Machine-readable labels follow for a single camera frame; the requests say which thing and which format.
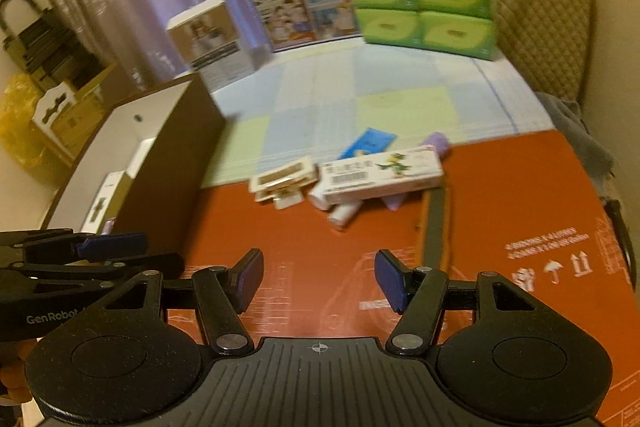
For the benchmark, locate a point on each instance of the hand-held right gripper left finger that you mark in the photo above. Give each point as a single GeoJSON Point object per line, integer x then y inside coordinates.
{"type": "Point", "coordinates": [248, 279]}

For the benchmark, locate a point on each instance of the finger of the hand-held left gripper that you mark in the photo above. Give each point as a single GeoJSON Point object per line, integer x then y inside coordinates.
{"type": "Point", "coordinates": [112, 245]}
{"type": "Point", "coordinates": [150, 264]}

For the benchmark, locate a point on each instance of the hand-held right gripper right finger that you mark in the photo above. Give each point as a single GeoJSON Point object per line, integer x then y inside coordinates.
{"type": "Point", "coordinates": [392, 279]}

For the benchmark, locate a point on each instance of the gold and white product box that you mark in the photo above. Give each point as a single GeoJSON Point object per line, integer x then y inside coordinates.
{"type": "Point", "coordinates": [107, 202]}

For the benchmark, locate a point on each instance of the brown cardboard storage box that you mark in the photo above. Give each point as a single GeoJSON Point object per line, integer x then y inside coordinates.
{"type": "Point", "coordinates": [165, 167]}

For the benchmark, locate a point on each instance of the blue hand cream tube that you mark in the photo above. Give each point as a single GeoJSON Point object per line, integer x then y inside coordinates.
{"type": "Point", "coordinates": [367, 143]}

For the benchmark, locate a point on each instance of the person's left hand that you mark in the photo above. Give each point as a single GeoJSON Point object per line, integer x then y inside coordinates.
{"type": "Point", "coordinates": [12, 372]}

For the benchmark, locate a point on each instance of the orange grey utility knife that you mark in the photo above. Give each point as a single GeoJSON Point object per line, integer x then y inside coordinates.
{"type": "Point", "coordinates": [435, 227]}

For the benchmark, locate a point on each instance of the small white tube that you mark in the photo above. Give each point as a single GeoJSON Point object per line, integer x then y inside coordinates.
{"type": "Point", "coordinates": [344, 215]}
{"type": "Point", "coordinates": [318, 199]}

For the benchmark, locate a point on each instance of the white dinosaur print ointment box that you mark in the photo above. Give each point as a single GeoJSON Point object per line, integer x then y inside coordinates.
{"type": "Point", "coordinates": [380, 177]}

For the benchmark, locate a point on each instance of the beige small packet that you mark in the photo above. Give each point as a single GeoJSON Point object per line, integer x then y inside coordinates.
{"type": "Point", "coordinates": [282, 179]}

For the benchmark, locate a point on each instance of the red printed cardboard sheet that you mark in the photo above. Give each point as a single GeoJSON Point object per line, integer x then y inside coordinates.
{"type": "Point", "coordinates": [500, 217]}

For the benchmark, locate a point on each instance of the cardboard box with white insert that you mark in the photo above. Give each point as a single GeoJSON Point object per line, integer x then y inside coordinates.
{"type": "Point", "coordinates": [75, 112]}

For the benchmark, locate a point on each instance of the light purple cylinder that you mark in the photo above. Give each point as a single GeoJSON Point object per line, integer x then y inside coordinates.
{"type": "Point", "coordinates": [437, 143]}

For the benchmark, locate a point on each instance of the yellow plastic bag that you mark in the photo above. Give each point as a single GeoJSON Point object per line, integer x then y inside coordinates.
{"type": "Point", "coordinates": [17, 122]}

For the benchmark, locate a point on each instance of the pastel plaid table mat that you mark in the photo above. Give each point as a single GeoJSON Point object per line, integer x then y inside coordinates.
{"type": "Point", "coordinates": [390, 97]}

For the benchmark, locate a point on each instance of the small white product box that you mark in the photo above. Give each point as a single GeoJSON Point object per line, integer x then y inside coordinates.
{"type": "Point", "coordinates": [210, 39]}

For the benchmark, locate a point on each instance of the grey cloth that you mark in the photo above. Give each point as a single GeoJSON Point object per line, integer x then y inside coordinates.
{"type": "Point", "coordinates": [580, 137]}

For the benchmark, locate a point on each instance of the beige quilted chair cover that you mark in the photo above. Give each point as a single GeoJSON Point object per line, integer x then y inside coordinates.
{"type": "Point", "coordinates": [540, 17]}

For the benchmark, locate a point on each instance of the black chair frame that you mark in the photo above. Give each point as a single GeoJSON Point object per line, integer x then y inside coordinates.
{"type": "Point", "coordinates": [622, 242]}

